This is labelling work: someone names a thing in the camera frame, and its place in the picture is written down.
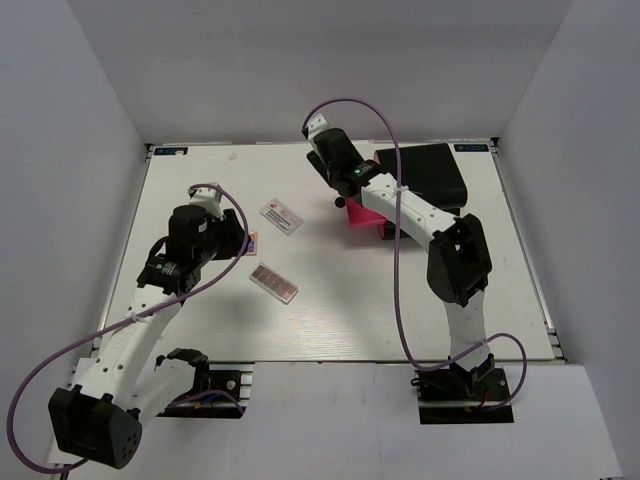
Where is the black drawer organizer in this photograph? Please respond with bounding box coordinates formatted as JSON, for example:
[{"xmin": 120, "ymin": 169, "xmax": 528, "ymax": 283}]
[{"xmin": 400, "ymin": 143, "xmax": 468, "ymax": 216}]

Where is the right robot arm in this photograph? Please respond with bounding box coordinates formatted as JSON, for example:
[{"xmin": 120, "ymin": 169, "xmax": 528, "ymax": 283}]
[{"xmin": 302, "ymin": 119, "xmax": 495, "ymax": 399}]

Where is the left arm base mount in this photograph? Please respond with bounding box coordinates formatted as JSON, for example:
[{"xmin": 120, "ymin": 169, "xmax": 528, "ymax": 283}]
[{"xmin": 153, "ymin": 348, "xmax": 254, "ymax": 419}]

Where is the white labelled card box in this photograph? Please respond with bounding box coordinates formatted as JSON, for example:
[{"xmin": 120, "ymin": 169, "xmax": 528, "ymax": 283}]
[{"xmin": 259, "ymin": 198, "xmax": 304, "ymax": 236}]

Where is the blue label left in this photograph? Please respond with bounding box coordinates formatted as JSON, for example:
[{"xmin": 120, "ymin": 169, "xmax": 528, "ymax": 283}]
[{"xmin": 153, "ymin": 147, "xmax": 188, "ymax": 156}]

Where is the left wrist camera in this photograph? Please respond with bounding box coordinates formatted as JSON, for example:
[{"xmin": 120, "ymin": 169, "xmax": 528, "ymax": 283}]
[{"xmin": 188, "ymin": 183, "xmax": 223, "ymax": 219}]

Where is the blue label right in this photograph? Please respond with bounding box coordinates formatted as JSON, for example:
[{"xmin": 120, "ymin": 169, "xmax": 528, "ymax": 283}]
[{"xmin": 453, "ymin": 143, "xmax": 489, "ymax": 153}]

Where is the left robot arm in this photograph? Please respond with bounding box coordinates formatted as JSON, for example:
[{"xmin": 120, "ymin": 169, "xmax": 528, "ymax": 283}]
[{"xmin": 48, "ymin": 205, "xmax": 246, "ymax": 469}]

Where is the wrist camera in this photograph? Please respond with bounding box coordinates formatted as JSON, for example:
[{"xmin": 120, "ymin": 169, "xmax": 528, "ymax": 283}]
[
  {"xmin": 302, "ymin": 113, "xmax": 331, "ymax": 141},
  {"xmin": 188, "ymin": 183, "xmax": 223, "ymax": 219}
]

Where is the pink brown eyeshadow palette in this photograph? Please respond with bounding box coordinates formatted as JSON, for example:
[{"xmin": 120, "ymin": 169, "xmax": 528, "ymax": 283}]
[{"xmin": 249, "ymin": 263, "xmax": 299, "ymax": 305}]

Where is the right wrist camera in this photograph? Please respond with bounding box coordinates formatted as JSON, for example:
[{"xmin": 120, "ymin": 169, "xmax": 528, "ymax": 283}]
[{"xmin": 302, "ymin": 113, "xmax": 331, "ymax": 141}]

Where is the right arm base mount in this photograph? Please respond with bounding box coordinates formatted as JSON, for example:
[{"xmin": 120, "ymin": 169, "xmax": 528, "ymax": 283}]
[{"xmin": 410, "ymin": 368, "xmax": 514, "ymax": 425}]

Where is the blue label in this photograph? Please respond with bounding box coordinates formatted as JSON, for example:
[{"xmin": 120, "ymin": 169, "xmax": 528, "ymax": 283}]
[
  {"xmin": 453, "ymin": 143, "xmax": 489, "ymax": 153},
  {"xmin": 153, "ymin": 147, "xmax": 188, "ymax": 156}
]

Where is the colourful eyeshadow palette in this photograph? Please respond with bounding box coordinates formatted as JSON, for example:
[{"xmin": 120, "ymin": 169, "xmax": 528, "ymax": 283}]
[{"xmin": 246, "ymin": 232, "xmax": 258, "ymax": 256}]

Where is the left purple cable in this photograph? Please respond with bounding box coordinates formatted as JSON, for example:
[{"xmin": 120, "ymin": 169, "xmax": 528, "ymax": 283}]
[{"xmin": 5, "ymin": 183, "xmax": 249, "ymax": 475}]

